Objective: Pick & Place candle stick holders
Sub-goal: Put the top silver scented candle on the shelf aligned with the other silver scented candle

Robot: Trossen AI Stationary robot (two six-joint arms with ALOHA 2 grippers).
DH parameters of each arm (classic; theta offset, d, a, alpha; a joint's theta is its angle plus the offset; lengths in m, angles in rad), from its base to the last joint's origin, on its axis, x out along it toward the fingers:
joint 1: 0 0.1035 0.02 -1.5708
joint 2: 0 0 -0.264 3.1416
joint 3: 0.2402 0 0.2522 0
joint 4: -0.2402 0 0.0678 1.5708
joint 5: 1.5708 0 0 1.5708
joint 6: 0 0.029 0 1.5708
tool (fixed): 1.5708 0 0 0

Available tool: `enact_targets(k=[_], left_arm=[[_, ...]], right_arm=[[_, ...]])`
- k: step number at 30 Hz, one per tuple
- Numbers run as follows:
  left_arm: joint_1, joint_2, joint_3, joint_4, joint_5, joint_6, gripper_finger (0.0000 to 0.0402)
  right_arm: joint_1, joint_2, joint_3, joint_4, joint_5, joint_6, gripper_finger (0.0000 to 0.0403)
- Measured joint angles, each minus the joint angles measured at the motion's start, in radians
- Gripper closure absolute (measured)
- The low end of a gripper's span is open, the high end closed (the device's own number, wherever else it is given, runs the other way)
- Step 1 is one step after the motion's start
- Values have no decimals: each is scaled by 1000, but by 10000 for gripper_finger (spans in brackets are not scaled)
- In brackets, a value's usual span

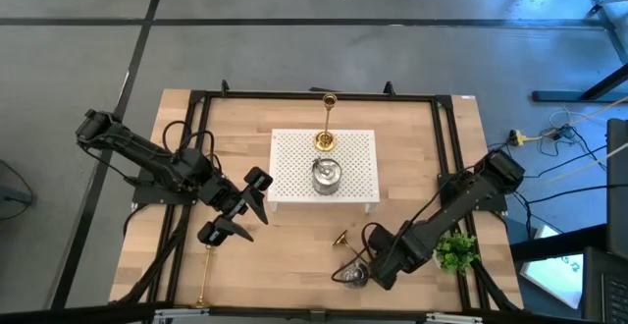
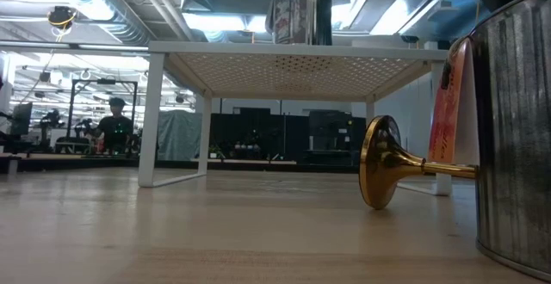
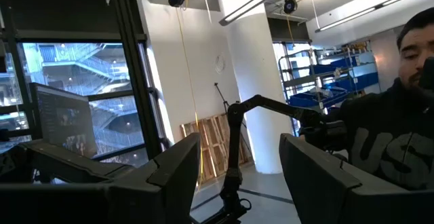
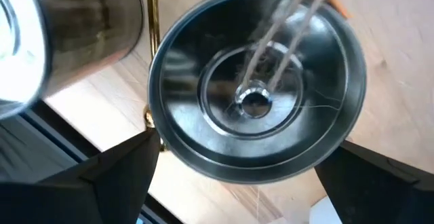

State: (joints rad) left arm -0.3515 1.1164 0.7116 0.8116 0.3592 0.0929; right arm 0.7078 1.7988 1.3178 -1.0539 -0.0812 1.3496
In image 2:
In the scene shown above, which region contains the short gold candlestick holder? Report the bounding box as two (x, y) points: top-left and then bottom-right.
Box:
(358, 114), (479, 211)

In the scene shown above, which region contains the silver tin candle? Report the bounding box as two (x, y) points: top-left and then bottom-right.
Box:
(265, 0), (334, 46)
(471, 0), (551, 283)

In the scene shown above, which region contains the black background partition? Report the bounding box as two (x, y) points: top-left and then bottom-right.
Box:
(209, 107), (367, 167)

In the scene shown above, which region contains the white perforated shelf riser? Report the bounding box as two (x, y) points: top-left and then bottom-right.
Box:
(137, 40), (453, 197)

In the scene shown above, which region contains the grey fabric cover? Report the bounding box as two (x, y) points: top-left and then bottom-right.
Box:
(157, 110), (203, 162)

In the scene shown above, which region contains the person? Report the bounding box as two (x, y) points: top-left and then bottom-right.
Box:
(88, 97), (135, 155)

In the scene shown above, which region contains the yellow black ceiling device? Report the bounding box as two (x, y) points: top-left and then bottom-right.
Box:
(46, 5), (79, 30)

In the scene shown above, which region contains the dark background monitor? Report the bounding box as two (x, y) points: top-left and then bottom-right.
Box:
(10, 102), (34, 138)

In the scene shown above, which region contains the silver ceiling duct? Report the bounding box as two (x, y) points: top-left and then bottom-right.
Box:
(38, 0), (152, 46)

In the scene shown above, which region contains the black background rig frame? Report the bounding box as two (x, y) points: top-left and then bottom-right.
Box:
(67, 78), (139, 154)

